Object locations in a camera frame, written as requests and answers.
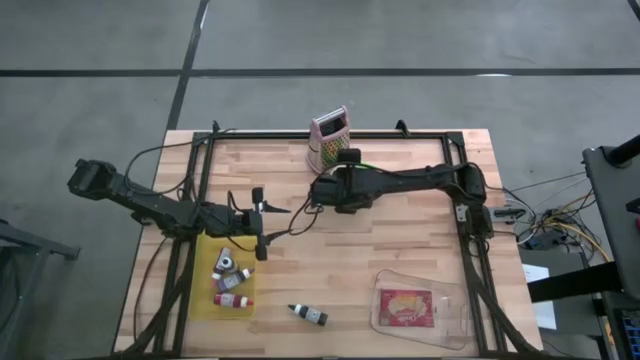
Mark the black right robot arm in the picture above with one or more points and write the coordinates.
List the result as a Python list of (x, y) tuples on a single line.
[(425, 177)]

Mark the violet candy color bottle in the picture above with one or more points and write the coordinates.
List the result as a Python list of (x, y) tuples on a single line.
[(231, 281)]

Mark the blue crate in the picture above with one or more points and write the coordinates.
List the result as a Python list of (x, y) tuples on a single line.
[(632, 330)]

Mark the black flat bar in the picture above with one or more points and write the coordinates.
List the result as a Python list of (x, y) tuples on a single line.
[(575, 282)]

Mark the red label candy color bottle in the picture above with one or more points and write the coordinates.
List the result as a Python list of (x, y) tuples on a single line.
[(232, 300)]

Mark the clear plastic tray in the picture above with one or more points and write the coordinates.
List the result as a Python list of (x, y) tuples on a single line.
[(450, 320)]

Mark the red snack packet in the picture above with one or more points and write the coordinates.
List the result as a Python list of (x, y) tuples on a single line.
[(406, 307)]

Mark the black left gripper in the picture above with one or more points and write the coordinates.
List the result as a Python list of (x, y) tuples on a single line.
[(252, 222)]

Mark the yellow translucent plastic bin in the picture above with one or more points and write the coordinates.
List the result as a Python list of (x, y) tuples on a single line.
[(205, 300)]

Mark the white paper sheet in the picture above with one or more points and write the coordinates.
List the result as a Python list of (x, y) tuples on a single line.
[(537, 277)]

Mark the black equipment stand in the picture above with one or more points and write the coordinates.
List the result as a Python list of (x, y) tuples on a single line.
[(615, 200)]

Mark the green plastic basket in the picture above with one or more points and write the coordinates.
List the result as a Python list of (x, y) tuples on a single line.
[(367, 166)]

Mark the purple dropper bottle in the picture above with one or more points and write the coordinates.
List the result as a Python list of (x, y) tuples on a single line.
[(221, 254)]

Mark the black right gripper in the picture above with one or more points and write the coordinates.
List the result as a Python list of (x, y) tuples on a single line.
[(340, 192)]

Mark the black aluminium table frame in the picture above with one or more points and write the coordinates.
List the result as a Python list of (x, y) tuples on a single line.
[(400, 135)]

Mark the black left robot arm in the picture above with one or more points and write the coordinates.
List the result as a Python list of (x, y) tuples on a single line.
[(150, 202)]

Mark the grey metal cart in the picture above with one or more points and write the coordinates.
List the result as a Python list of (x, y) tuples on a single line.
[(30, 245)]

